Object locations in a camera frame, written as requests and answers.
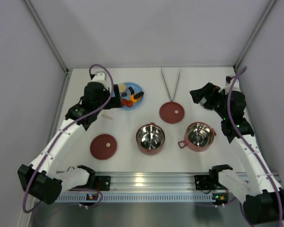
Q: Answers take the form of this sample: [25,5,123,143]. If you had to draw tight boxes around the long metal tongs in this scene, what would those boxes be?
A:
[160,67,181,102]

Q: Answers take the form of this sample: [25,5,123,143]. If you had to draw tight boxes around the red sausage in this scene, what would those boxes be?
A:
[122,99,133,107]

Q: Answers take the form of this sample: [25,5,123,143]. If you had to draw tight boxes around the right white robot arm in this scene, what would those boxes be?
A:
[190,83,284,225]

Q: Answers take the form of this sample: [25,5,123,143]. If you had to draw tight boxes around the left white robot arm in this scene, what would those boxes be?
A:
[18,82,122,205]

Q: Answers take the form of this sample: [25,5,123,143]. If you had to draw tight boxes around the beige round bun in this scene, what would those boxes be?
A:
[118,83,127,93]

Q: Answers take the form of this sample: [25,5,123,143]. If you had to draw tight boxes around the red lid near plate centre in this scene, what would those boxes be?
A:
[159,101,185,124]

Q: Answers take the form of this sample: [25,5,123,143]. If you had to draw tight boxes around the blue plate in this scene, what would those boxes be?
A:
[118,82,144,110]

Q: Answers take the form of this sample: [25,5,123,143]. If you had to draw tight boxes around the orange food slices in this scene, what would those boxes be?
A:
[130,95,138,103]

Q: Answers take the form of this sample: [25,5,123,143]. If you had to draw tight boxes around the red lid left front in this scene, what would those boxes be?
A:
[90,134,117,160]

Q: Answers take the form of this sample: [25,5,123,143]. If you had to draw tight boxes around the red steel bowl centre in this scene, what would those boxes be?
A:
[135,122,166,156]

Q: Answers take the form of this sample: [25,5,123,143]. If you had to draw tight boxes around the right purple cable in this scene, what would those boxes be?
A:
[226,66,284,227]

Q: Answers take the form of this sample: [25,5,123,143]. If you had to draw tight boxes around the purple cable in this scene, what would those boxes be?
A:
[226,66,284,227]
[22,63,115,213]

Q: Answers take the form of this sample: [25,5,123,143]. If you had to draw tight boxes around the red steel bowl with handle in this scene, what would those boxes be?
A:
[178,122,216,152]

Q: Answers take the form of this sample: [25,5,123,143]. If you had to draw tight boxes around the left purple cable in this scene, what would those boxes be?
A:
[22,63,115,213]

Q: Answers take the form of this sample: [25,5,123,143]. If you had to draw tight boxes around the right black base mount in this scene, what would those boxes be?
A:
[194,175,213,191]

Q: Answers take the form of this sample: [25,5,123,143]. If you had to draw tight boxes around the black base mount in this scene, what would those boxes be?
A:
[86,175,111,191]
[194,175,213,191]

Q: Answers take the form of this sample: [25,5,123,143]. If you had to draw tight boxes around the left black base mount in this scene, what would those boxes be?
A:
[86,175,111,191]

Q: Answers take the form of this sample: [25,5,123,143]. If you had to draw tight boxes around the aluminium front rail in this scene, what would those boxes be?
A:
[56,172,281,192]

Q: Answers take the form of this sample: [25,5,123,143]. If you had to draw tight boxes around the perforated cable duct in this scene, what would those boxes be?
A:
[54,192,230,203]

